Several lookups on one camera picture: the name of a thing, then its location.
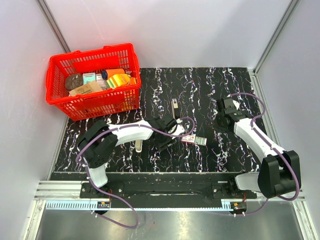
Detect beige stapler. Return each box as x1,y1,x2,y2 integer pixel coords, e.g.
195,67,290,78
171,98,180,119
135,139,143,153

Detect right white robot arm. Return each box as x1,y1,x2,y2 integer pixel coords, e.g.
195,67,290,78
215,96,302,201

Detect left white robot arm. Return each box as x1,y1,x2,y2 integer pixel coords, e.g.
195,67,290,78
77,116,185,198

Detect white red staple box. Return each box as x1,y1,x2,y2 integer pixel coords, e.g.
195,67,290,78
181,135,207,146

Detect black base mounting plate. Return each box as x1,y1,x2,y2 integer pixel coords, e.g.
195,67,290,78
79,172,258,208

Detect red plastic shopping basket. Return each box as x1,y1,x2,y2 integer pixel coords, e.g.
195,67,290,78
45,43,142,121

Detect yellow green juice carton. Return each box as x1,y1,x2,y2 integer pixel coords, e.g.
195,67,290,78
106,73,131,89

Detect pink white small packet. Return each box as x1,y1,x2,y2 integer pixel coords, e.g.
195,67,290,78
95,73,106,89

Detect orange cylindrical bottle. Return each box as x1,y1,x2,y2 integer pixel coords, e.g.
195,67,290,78
101,68,125,80

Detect brown cardboard box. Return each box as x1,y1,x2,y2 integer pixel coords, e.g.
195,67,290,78
69,81,103,97

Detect teal white small box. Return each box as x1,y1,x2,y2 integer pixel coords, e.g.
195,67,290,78
82,72,96,85

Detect brown round bread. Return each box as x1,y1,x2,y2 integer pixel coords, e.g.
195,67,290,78
64,73,84,91

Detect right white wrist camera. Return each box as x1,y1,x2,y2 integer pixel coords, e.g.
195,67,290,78
226,95,240,111

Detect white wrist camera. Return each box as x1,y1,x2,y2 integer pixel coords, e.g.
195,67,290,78
226,95,240,111
168,119,186,136

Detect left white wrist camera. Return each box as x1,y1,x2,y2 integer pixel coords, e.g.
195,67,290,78
168,119,186,136

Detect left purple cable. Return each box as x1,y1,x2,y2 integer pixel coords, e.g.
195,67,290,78
75,116,196,229

